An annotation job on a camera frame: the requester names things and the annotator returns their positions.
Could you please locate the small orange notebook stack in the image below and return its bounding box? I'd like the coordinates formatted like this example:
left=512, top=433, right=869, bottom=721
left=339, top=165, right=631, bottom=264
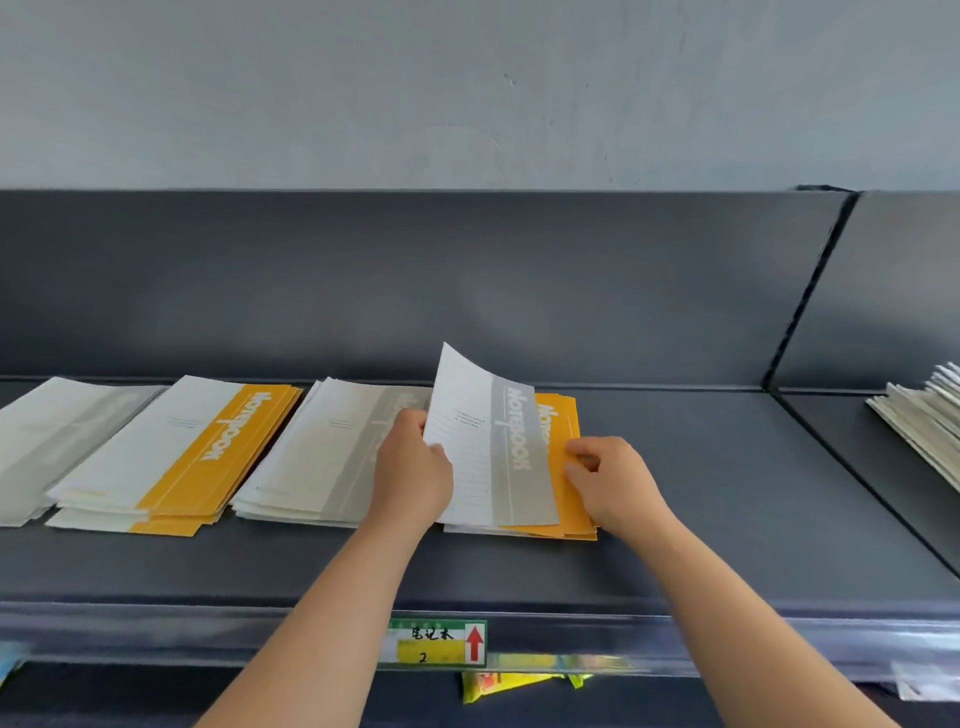
left=442, top=392, right=600, bottom=543
left=44, top=374, right=304, bottom=538

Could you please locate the person's right forearm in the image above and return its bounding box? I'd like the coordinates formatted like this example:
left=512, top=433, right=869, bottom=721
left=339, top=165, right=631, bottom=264
left=633, top=517, right=901, bottom=728

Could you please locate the yellow white price tag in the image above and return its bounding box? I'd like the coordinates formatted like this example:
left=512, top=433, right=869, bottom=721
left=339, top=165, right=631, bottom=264
left=378, top=617, right=489, bottom=670

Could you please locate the person's left hand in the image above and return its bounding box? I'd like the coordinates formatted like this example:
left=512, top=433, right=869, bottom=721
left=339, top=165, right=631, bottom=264
left=365, top=408, right=455, bottom=534

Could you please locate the dark grey back panel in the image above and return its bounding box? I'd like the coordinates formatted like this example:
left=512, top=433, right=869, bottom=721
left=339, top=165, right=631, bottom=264
left=772, top=191, right=960, bottom=393
left=0, top=189, right=856, bottom=391

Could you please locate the pile of white notebooks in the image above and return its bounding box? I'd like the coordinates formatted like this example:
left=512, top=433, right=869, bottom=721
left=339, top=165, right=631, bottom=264
left=866, top=362, right=960, bottom=494

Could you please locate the person's left forearm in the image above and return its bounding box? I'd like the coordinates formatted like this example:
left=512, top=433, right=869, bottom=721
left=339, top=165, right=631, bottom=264
left=194, top=517, right=436, bottom=728

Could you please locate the yellow blue snack packet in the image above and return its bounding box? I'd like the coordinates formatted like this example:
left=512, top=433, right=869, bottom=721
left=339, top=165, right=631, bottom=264
left=0, top=641, right=33, bottom=688
left=461, top=652, right=635, bottom=705

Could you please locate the small grey notebook stack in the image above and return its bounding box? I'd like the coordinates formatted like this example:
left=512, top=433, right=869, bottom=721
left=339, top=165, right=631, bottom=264
left=228, top=377, right=435, bottom=531
left=0, top=376, right=168, bottom=529
left=423, top=342, right=562, bottom=529

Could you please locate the clear plastic price rail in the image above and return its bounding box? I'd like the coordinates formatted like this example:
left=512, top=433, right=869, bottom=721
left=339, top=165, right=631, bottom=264
left=0, top=599, right=960, bottom=684

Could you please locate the slotted dark metal upright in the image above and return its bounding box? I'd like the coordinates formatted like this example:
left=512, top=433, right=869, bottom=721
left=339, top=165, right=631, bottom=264
left=761, top=183, right=864, bottom=391

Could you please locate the person's right hand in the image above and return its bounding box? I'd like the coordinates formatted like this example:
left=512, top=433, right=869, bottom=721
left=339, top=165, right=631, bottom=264
left=562, top=436, right=676, bottom=541

